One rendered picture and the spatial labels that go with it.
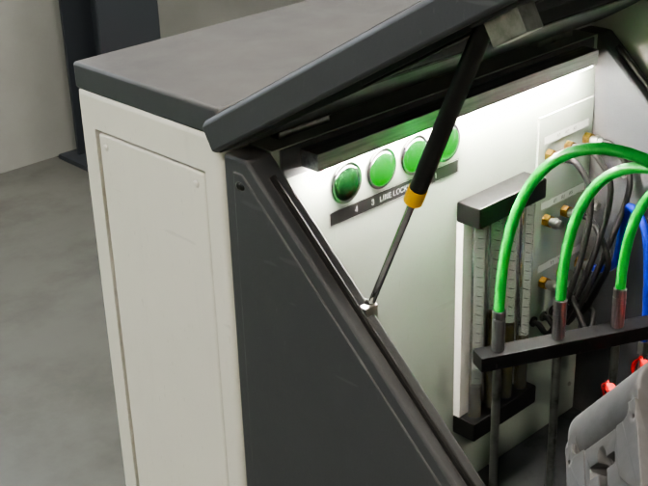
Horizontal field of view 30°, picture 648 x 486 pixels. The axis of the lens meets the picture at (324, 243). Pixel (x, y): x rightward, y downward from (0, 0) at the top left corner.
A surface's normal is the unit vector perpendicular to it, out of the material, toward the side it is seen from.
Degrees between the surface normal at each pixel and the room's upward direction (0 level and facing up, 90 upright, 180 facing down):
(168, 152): 90
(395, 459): 90
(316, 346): 90
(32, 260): 0
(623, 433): 64
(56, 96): 90
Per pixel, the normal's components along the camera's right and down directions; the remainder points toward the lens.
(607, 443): -0.91, -0.33
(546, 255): 0.70, 0.29
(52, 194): -0.03, -0.91
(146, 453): -0.72, 0.32
